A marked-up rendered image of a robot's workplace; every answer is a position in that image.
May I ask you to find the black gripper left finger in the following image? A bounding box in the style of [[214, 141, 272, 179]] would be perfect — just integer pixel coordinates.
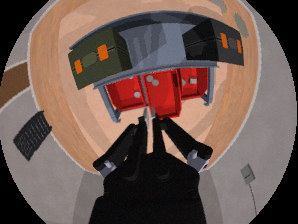
[[93, 108, 149, 181]]

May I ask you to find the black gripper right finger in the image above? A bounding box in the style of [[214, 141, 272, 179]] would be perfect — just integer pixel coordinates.
[[151, 106, 213, 180]]

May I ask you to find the red bin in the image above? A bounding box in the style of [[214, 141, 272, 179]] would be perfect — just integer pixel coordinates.
[[177, 68, 208, 100], [142, 69, 182, 120], [105, 75, 146, 112]]

